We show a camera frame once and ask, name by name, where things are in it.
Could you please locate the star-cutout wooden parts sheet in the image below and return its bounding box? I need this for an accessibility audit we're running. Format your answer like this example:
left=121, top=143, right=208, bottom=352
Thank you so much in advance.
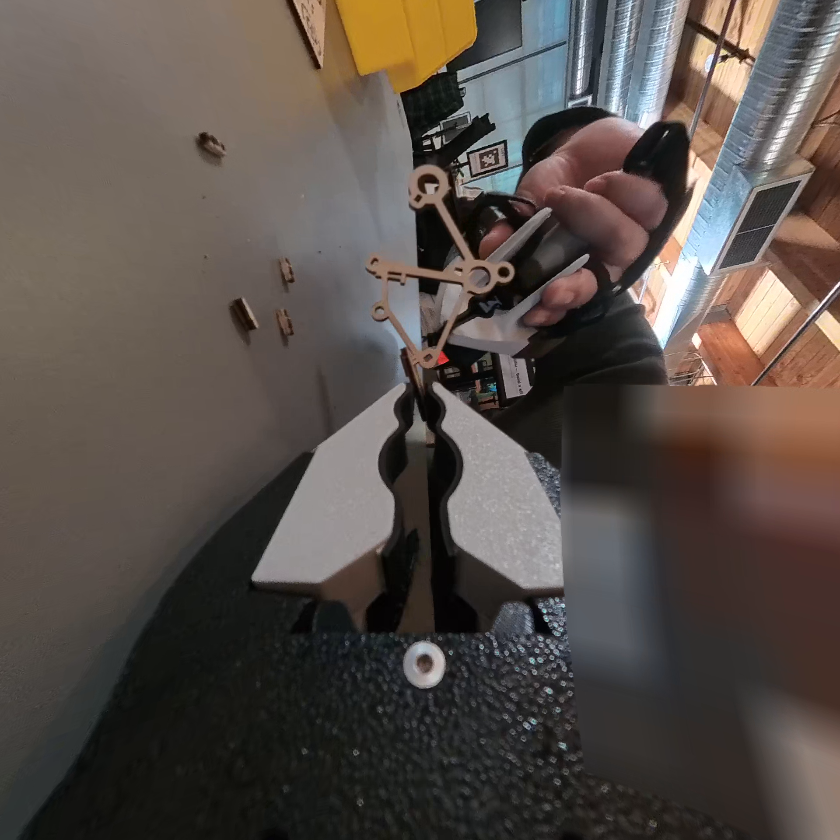
left=289, top=0, right=328, bottom=70

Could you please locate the black flat screen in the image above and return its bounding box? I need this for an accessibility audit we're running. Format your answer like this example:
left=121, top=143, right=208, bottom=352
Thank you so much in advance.
left=453, top=0, right=526, bottom=73

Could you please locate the white vent grille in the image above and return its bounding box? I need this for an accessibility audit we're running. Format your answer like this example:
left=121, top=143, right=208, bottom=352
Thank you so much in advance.
left=712, top=174, right=815, bottom=274

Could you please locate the triangular wooden frame part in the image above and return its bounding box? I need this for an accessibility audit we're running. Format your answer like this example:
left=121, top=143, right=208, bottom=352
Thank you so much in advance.
left=364, top=165, right=514, bottom=368

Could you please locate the narrow silver ceiling duct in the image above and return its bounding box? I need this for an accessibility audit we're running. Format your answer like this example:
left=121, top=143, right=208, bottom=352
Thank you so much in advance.
left=656, top=0, right=840, bottom=349

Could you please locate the plaid cloth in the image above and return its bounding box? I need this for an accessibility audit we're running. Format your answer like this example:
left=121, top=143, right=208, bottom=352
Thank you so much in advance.
left=400, top=72, right=464, bottom=133

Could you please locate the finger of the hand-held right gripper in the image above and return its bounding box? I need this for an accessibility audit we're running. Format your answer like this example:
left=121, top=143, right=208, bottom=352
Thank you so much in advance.
left=441, top=289, right=537, bottom=355

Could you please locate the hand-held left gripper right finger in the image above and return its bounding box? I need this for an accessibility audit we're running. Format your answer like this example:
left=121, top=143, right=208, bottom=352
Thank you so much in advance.
left=430, top=382, right=565, bottom=632

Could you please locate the framed picture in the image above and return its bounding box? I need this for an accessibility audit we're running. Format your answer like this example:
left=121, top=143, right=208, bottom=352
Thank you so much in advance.
left=467, top=140, right=510, bottom=177

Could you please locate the yellow plastic bin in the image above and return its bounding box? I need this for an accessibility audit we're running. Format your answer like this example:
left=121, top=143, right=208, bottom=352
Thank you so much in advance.
left=335, top=0, right=478, bottom=93

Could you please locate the small slotted wooden part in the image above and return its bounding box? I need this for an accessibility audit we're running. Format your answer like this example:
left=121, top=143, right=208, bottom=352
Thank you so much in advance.
left=400, top=348, right=435, bottom=448

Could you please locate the person's right hand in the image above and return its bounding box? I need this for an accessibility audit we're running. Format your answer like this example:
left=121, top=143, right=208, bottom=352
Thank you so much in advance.
left=481, top=128, right=665, bottom=328

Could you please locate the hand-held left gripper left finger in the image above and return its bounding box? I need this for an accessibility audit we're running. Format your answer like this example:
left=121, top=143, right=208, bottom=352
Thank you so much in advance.
left=251, top=382, right=414, bottom=632

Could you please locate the large silver ceiling duct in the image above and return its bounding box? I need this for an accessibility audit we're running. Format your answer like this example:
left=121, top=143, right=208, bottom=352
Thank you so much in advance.
left=571, top=0, right=690, bottom=127

